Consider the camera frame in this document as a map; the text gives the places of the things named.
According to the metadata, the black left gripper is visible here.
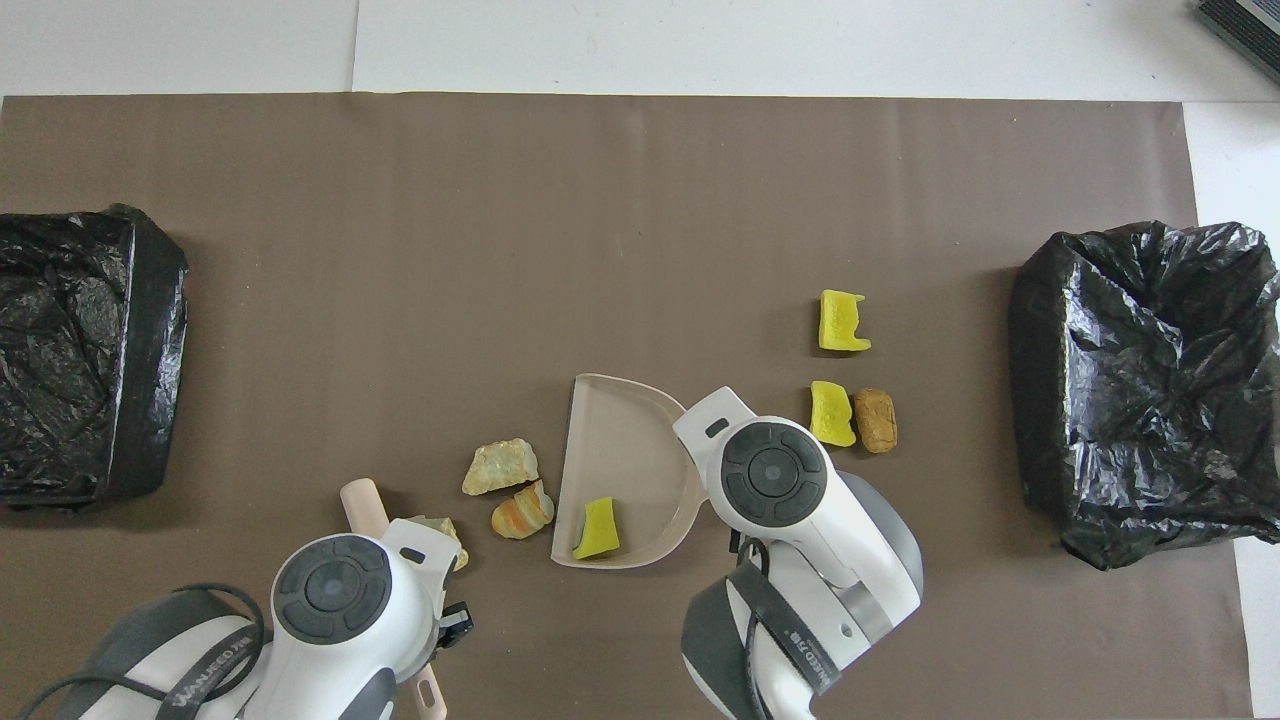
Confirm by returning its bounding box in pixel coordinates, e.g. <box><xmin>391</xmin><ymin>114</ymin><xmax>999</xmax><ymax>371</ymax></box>
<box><xmin>433</xmin><ymin>598</ymin><xmax>477</xmax><ymax>653</ymax></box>

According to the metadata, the pale ridged foam chunk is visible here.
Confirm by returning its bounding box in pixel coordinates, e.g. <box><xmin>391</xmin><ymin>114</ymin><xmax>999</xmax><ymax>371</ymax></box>
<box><xmin>403</xmin><ymin>514</ymin><xmax>470</xmax><ymax>573</ymax></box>
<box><xmin>461</xmin><ymin>437</ymin><xmax>540</xmax><ymax>497</ymax></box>

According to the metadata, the orange striped toy croissant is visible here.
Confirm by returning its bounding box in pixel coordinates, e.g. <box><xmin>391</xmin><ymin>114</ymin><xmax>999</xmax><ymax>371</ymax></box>
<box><xmin>490</xmin><ymin>479</ymin><xmax>557</xmax><ymax>541</ymax></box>

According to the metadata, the beige hand brush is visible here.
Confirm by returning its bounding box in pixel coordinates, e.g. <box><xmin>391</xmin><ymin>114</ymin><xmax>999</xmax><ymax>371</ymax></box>
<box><xmin>339</xmin><ymin>478</ymin><xmax>448</xmax><ymax>720</ymax></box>

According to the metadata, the yellow sponge piece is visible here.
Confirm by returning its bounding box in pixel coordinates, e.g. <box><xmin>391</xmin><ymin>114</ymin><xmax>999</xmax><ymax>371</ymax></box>
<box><xmin>572</xmin><ymin>496</ymin><xmax>622</xmax><ymax>561</ymax></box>
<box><xmin>818</xmin><ymin>289</ymin><xmax>872</xmax><ymax>353</ymax></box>
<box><xmin>809</xmin><ymin>380</ymin><xmax>858</xmax><ymax>448</ymax></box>

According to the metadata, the beige plastic dustpan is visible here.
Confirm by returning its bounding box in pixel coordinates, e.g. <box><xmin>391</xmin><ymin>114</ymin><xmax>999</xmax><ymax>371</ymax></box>
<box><xmin>550</xmin><ymin>372</ymin><xmax>713</xmax><ymax>571</ymax></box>

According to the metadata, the brown toy potato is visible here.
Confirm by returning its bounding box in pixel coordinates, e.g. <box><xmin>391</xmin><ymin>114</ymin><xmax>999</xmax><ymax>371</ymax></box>
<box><xmin>851</xmin><ymin>388</ymin><xmax>898</xmax><ymax>455</ymax></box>

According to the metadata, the bin with black bag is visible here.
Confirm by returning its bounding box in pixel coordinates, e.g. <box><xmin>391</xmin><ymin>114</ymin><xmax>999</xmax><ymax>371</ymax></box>
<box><xmin>0</xmin><ymin>204</ymin><xmax>190</xmax><ymax>514</ymax></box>
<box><xmin>1008</xmin><ymin>220</ymin><xmax>1280</xmax><ymax>572</ymax></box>

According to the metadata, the brown paper table mat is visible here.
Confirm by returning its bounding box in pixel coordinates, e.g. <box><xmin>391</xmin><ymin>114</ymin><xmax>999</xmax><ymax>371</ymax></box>
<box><xmin>0</xmin><ymin>93</ymin><xmax>1253</xmax><ymax>720</ymax></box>

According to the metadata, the dark ribbed device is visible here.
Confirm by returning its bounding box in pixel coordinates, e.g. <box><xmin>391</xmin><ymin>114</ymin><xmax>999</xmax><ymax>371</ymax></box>
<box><xmin>1193</xmin><ymin>0</ymin><xmax>1280</xmax><ymax>84</ymax></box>

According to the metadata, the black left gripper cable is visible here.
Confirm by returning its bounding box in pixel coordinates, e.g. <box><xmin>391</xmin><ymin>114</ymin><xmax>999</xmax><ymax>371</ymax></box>
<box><xmin>20</xmin><ymin>583</ymin><xmax>269</xmax><ymax>720</ymax></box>

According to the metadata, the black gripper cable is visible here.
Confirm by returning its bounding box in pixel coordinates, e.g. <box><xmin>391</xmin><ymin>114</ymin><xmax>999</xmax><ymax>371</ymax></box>
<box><xmin>728</xmin><ymin>535</ymin><xmax>776</xmax><ymax>720</ymax></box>
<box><xmin>20</xmin><ymin>583</ymin><xmax>269</xmax><ymax>720</ymax></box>

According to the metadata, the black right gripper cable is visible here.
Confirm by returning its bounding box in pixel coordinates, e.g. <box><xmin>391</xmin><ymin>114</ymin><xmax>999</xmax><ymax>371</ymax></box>
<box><xmin>728</xmin><ymin>535</ymin><xmax>776</xmax><ymax>720</ymax></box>

